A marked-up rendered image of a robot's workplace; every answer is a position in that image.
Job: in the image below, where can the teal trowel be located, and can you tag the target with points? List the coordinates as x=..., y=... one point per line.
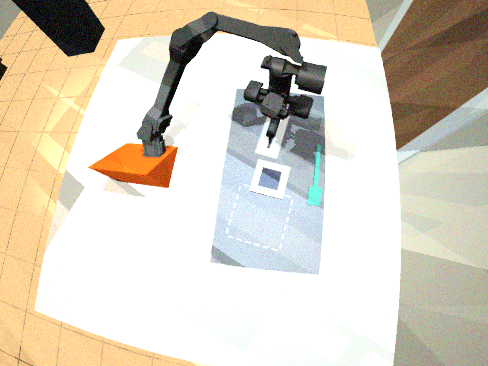
x=314, y=191

